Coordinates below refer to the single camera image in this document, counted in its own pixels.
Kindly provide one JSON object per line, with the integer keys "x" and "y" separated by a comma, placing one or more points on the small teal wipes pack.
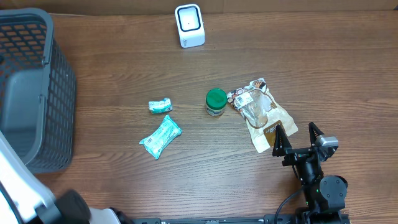
{"x": 162, "y": 106}

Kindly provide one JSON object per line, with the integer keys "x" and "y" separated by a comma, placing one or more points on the white barcode scanner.
{"x": 190, "y": 25}

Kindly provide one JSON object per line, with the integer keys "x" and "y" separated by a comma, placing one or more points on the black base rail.
{"x": 266, "y": 219}

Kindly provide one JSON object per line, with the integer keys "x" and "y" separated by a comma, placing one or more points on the teal tissue pack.
{"x": 161, "y": 137}

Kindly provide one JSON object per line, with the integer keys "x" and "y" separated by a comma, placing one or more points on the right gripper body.
{"x": 296, "y": 157}

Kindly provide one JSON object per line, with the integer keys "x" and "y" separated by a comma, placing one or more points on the beige brown snack bag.
{"x": 261, "y": 113}

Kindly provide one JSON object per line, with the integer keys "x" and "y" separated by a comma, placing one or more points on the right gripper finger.
{"x": 314, "y": 132}
{"x": 282, "y": 145}

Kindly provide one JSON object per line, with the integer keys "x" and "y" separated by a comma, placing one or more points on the grey plastic mesh basket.
{"x": 38, "y": 91}

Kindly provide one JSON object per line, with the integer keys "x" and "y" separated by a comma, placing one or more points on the green lid jar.
{"x": 215, "y": 102}

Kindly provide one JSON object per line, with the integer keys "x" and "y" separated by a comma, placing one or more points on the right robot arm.
{"x": 324, "y": 194}

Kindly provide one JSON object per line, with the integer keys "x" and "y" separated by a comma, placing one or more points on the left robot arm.
{"x": 24, "y": 199}

